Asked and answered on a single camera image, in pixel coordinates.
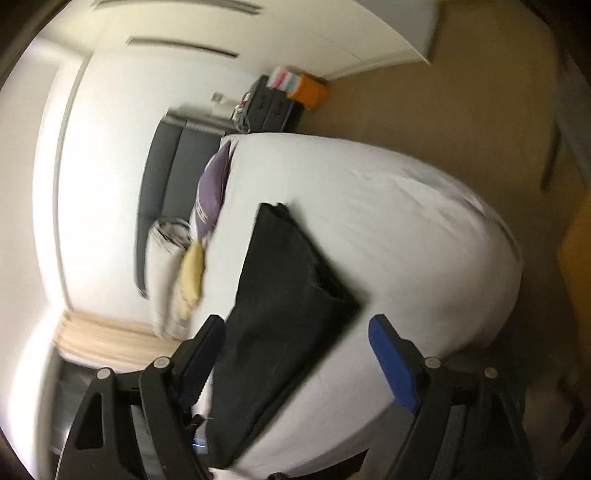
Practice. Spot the white patterned pillow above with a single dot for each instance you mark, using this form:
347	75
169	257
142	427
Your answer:
166	277

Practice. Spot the white bed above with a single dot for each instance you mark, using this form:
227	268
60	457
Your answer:
369	258

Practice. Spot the black pants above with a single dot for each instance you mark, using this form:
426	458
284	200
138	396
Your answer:
281	323

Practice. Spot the purple pillow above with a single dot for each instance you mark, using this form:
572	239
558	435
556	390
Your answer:
212	191

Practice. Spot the yellow pillow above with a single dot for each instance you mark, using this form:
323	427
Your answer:
191	281

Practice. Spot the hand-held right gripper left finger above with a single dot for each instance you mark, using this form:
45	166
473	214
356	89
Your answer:
203	364

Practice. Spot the grey padded headboard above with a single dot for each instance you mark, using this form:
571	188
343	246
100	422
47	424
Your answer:
168	170

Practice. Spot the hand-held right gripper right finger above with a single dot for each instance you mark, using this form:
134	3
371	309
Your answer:
395	364

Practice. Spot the black nightstand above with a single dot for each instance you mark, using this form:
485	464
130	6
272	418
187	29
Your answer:
272	108

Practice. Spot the white wardrobe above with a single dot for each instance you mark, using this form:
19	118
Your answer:
295	32

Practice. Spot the orange storage box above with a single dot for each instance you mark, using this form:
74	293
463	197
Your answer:
307	92

